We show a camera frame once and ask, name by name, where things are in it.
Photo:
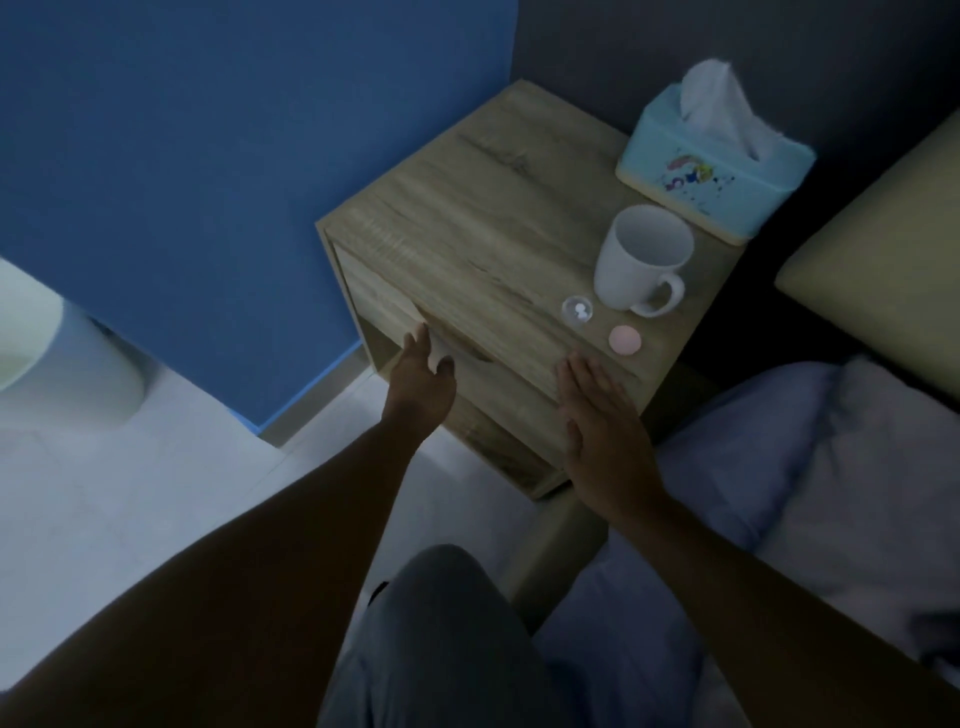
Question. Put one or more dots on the person's right forearm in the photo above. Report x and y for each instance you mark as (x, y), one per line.
(757, 622)

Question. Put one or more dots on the white mug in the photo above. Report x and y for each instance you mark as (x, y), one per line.
(637, 259)

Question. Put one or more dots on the person's grey trouser leg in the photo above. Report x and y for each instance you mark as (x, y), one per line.
(442, 645)

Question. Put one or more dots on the pink round lid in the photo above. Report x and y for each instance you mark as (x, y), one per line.
(625, 339)

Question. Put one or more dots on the person's left thumb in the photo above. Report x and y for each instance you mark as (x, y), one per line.
(447, 372)

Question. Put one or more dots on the person's left forearm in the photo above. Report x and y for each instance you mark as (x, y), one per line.
(247, 592)

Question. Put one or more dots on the person's right thumb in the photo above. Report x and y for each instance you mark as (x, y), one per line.
(576, 444)

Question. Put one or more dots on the beige pillow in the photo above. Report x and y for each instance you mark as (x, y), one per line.
(892, 255)

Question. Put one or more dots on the light blue tissue box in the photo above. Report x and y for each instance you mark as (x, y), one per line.
(709, 187)

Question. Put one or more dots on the person's right little finger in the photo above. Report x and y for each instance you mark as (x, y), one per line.
(624, 401)

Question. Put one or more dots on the person's right middle finger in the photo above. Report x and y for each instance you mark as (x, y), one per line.
(586, 381)

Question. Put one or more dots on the white tissue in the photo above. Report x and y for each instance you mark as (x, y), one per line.
(720, 105)

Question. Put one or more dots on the person's right hand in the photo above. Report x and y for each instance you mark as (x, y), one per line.
(611, 454)

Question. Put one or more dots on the clear round pill container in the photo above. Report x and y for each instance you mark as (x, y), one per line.
(577, 312)

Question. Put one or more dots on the person's left hand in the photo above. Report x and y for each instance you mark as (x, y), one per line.
(415, 394)

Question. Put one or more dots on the wooden nightstand drawer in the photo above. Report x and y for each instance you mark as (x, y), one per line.
(491, 390)

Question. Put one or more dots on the white plastic bin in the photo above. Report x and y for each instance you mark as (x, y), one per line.
(71, 360)

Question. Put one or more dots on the wooden nightstand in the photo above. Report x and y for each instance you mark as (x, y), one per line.
(495, 202)

